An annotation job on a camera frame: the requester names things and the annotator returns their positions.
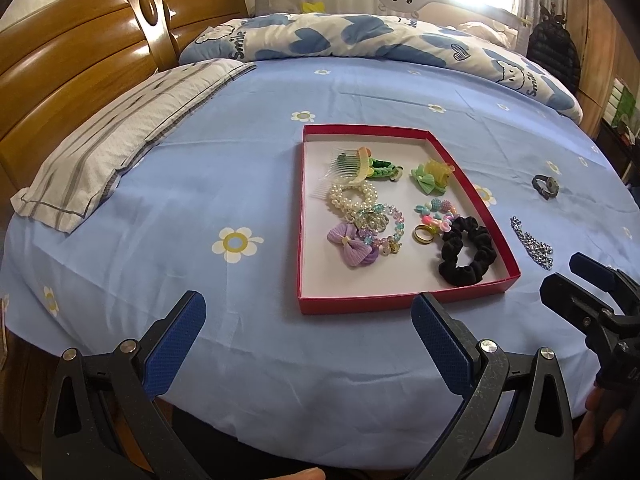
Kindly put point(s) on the black cabinet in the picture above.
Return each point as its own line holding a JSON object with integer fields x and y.
{"x": 617, "y": 150}

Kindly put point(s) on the green storage boxes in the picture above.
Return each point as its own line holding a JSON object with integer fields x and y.
{"x": 625, "y": 102}

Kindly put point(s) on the wooden headboard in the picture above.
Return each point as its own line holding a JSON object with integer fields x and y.
{"x": 75, "y": 50}

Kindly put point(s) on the person's left hand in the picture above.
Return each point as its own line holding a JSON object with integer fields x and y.
{"x": 300, "y": 475}

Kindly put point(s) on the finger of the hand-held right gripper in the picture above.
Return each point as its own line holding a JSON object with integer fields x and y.
{"x": 575, "y": 300}
{"x": 595, "y": 270}

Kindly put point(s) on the yellow toy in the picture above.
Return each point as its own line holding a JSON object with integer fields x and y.
{"x": 312, "y": 6}

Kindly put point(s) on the purple bow hair clip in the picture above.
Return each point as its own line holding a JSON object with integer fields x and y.
{"x": 350, "y": 245}

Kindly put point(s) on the person's right hand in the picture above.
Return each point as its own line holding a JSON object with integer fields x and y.
{"x": 597, "y": 425}

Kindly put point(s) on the black puffer jacket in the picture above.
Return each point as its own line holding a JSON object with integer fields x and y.
{"x": 552, "y": 55}

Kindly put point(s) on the wooden wardrobe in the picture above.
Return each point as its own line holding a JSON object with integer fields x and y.
{"x": 597, "y": 35}

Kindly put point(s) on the grey striped pillow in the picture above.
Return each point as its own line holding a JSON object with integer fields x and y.
{"x": 125, "y": 120}

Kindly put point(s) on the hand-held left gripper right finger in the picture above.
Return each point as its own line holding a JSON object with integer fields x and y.
{"x": 440, "y": 345}

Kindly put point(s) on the blue heart print quilt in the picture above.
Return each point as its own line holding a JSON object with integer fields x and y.
{"x": 350, "y": 35}

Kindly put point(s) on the black scrunchie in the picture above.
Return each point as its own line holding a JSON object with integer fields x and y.
{"x": 450, "y": 260}

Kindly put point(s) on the translucent hair comb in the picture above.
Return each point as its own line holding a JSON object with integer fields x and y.
{"x": 340, "y": 170}

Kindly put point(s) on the green bow hair clip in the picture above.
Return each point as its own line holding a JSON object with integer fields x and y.
{"x": 425, "y": 182}

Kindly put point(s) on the blue floral bedsheet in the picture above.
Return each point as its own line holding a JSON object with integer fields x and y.
{"x": 200, "y": 185}

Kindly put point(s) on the green braided hair clip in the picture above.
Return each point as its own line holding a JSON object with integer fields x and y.
{"x": 382, "y": 167}

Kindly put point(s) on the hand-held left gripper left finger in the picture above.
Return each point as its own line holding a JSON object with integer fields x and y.
{"x": 180, "y": 340}

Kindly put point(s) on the red shallow box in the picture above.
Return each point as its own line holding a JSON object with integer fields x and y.
{"x": 320, "y": 270}

